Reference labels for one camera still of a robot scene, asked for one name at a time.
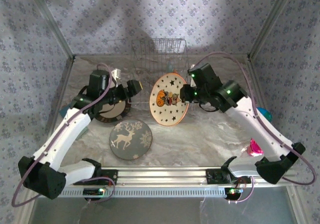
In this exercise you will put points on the orange-rimmed pumpkin star plate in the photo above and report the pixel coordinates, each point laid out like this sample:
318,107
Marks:
170,109

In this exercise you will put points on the cream plate with striped rim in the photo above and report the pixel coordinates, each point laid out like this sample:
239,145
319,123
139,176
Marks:
112,112

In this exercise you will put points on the grey plate with white reindeer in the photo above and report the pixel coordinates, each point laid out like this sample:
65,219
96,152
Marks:
130,144

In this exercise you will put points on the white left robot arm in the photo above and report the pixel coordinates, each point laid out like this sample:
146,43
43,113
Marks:
62,134

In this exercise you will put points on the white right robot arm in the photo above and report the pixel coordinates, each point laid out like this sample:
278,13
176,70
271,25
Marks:
262,134

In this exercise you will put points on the teal blue plastic object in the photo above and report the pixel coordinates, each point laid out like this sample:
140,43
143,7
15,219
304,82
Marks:
63,112

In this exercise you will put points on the blue plastic cup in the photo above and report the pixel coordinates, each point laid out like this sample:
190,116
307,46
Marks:
265,113

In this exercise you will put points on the pink plastic cup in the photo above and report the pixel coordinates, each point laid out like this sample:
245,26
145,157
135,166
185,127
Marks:
255,149

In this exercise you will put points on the small circuit board with LEDs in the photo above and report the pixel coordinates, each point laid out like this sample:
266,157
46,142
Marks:
93,191
233,192

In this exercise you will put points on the aluminium corner frame post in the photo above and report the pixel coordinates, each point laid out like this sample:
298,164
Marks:
52,24
272,24

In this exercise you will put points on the aluminium mounting rail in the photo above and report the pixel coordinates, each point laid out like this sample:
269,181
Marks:
160,175

